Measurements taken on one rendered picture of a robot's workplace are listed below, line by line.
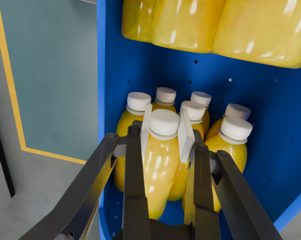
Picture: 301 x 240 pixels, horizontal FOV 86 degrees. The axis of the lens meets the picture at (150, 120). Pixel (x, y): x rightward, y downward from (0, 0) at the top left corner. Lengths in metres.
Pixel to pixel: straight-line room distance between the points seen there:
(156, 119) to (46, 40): 1.46
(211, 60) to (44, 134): 1.85
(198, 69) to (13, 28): 1.56
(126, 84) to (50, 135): 1.73
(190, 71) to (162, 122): 0.19
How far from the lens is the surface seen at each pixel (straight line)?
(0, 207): 2.87
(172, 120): 0.20
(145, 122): 0.16
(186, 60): 0.36
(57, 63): 1.59
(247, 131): 0.25
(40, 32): 1.62
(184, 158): 0.17
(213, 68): 0.37
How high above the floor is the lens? 1.31
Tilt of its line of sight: 62 degrees down
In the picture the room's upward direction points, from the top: 170 degrees counter-clockwise
